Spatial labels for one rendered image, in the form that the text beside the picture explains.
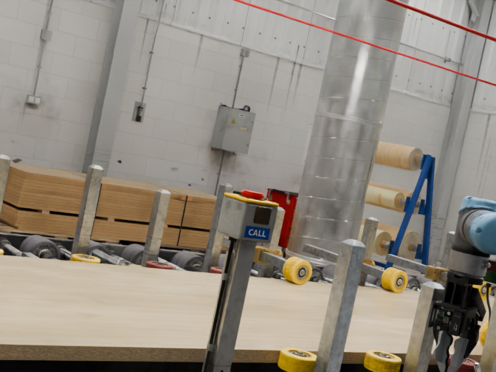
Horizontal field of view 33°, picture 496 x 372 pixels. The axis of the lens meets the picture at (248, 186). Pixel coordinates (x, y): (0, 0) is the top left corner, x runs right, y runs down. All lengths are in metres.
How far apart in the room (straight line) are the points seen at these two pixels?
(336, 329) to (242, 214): 0.34
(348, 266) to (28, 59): 7.53
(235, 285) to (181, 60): 8.41
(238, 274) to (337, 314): 0.26
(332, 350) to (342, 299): 0.10
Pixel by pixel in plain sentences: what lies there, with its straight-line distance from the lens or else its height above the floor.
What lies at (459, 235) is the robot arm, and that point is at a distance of 1.71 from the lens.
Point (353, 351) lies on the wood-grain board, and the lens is 1.95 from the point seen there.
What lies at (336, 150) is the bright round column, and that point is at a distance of 5.81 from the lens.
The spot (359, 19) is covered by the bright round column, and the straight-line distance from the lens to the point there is 5.90.
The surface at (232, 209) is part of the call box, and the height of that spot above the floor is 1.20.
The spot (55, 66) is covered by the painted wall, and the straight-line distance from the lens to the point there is 9.08.
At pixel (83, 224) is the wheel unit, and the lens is 2.51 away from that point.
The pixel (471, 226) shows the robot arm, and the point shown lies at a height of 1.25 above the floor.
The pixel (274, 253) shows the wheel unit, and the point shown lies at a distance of 2.89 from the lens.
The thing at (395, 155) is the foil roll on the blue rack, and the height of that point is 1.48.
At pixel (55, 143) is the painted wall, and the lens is 9.15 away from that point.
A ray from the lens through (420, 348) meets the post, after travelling 1.81.
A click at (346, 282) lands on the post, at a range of 1.61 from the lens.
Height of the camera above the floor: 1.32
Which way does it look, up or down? 3 degrees down
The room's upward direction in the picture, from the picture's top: 12 degrees clockwise
